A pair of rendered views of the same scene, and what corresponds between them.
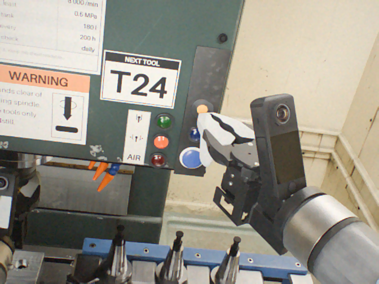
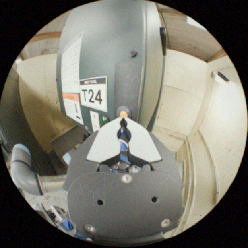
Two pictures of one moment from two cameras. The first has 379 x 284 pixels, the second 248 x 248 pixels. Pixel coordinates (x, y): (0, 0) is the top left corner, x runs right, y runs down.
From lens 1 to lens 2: 0.57 m
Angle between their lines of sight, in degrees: 30
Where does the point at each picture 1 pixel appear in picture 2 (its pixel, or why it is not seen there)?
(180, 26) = (105, 55)
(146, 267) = (125, 165)
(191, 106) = (116, 111)
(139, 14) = (88, 58)
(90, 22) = (75, 70)
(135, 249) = (124, 159)
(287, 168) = not seen: outside the picture
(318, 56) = (186, 116)
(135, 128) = (94, 121)
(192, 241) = not seen: hidden behind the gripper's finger
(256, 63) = (173, 116)
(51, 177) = not seen: hidden behind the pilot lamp
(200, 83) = (120, 92)
